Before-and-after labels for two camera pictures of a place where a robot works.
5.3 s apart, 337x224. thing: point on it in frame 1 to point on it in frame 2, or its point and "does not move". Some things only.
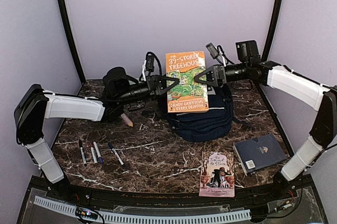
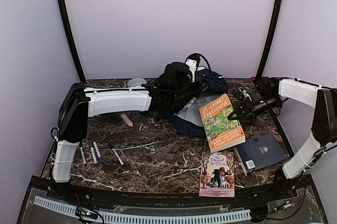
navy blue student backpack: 207,126 to 175,94
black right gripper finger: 196,78 to 239,118
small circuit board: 86,212 does not move
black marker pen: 82,152 does not move
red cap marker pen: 93,153 does not move
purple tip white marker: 100,159 does not move
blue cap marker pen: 116,152 does not move
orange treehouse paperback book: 188,95 to 221,132
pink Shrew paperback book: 217,177 does not move
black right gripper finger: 206,71 to 239,109
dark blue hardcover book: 258,152 does not move
